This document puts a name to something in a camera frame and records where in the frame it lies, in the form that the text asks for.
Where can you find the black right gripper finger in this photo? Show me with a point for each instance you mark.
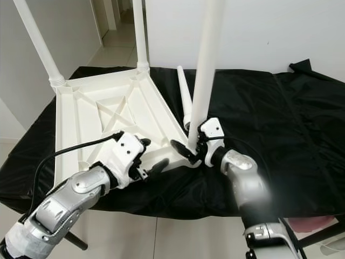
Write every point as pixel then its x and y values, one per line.
pixel 183 151

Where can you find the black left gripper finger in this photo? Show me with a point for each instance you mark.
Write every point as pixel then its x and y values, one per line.
pixel 159 166
pixel 145 143

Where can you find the white plastic table leg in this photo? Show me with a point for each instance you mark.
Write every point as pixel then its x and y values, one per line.
pixel 140 32
pixel 207 59
pixel 184 91
pixel 40 43

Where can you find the white plastic children table top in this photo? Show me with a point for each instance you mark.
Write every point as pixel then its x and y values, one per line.
pixel 86 124

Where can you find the black fabric table cover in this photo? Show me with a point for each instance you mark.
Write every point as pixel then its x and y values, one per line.
pixel 291 162

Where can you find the black metal table leg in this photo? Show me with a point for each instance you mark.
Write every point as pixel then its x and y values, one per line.
pixel 75 241
pixel 323 234

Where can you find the pink plastic object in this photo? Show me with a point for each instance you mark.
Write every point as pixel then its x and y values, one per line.
pixel 310 221

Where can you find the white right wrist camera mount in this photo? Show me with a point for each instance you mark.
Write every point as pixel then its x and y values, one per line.
pixel 213 127

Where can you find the white door frame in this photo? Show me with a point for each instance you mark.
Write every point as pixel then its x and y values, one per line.
pixel 108 13

